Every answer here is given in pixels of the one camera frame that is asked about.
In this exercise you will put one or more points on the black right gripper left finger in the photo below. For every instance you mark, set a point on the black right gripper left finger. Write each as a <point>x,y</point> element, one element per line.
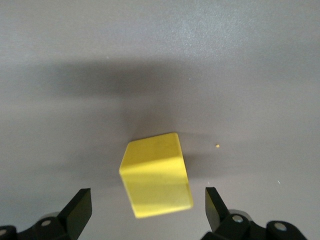
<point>75,212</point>

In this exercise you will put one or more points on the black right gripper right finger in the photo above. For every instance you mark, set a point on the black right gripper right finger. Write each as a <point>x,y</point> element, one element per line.
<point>215,212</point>

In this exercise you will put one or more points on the yellow cube block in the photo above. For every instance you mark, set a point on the yellow cube block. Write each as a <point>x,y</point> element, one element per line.
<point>155,180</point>

